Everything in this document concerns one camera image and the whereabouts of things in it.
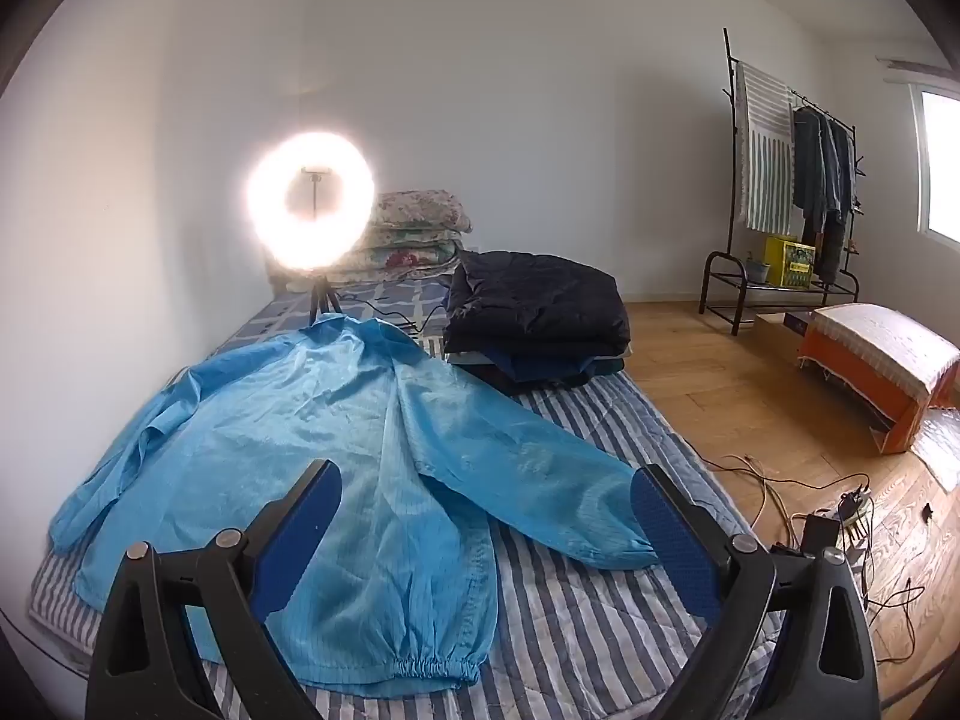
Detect hanging dark clothes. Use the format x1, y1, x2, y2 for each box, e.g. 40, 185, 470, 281
791, 106, 857, 284

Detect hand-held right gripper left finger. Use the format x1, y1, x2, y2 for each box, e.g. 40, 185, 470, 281
85, 459, 344, 720

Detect green white striped towel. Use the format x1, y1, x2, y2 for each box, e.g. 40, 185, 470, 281
733, 61, 797, 237

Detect light blue jacket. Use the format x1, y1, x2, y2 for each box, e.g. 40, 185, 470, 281
49, 313, 661, 691

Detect blue plaid bedsheet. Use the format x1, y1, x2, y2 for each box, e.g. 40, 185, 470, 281
225, 274, 458, 353

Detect black metal clothes rack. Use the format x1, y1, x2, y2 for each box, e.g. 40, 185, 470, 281
699, 28, 863, 336

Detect cardboard box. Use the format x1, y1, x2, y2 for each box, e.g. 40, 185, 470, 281
754, 310, 815, 368

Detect thin black cable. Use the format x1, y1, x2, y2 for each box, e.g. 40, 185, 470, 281
341, 300, 451, 335

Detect stack of floral pillows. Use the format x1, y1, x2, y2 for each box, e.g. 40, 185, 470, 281
330, 189, 475, 286

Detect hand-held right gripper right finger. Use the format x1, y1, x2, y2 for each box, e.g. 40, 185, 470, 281
631, 463, 880, 720

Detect ring light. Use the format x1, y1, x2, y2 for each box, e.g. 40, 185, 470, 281
247, 131, 376, 271

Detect yellow box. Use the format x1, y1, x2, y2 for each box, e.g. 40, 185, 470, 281
763, 236, 817, 290

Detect orange box with lace cover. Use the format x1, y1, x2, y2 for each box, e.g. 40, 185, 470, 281
796, 303, 960, 455

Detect blue white striped quilt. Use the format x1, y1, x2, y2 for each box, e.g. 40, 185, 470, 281
28, 337, 788, 720

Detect window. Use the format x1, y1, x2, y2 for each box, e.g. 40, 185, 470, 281
907, 82, 960, 245

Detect tangle of floor cables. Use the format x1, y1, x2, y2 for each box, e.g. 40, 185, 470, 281
705, 454, 927, 665

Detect bubble wrap sheet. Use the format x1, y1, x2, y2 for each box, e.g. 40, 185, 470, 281
909, 409, 960, 492

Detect pile of folded dark clothes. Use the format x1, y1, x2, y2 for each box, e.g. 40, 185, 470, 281
442, 249, 632, 395

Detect black power adapter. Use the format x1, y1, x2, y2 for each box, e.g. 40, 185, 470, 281
799, 514, 841, 552

